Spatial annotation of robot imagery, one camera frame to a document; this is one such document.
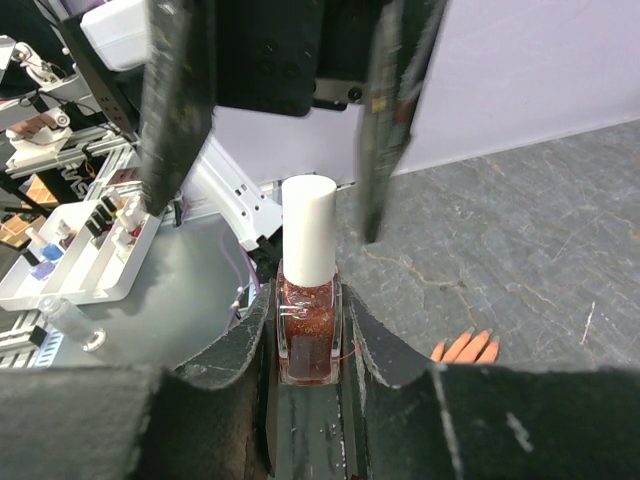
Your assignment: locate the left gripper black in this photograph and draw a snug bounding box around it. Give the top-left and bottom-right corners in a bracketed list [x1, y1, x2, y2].
[139, 0, 447, 244]

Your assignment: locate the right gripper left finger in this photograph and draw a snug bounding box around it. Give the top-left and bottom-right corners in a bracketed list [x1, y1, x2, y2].
[1, 286, 273, 479]

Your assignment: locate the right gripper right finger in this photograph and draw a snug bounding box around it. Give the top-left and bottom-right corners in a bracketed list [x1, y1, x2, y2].
[342, 288, 639, 479]

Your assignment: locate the glitter red nail polish bottle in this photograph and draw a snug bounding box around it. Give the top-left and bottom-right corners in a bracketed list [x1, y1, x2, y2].
[275, 268, 344, 386]

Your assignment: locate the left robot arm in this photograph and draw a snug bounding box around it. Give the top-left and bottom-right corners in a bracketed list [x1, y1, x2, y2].
[66, 1, 447, 261]

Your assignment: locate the clear glass bottle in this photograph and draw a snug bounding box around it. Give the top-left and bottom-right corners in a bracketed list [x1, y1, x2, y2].
[38, 296, 107, 352]

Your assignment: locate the white nail polish tray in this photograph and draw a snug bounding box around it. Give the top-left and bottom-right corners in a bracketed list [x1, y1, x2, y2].
[1, 200, 160, 311]

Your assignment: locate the pink nail polish bottle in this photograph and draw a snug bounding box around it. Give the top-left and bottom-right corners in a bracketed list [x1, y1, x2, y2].
[117, 195, 145, 238]

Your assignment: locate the blue nail polish bottle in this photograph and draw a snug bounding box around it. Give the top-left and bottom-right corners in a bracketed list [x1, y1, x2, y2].
[25, 227, 64, 262]

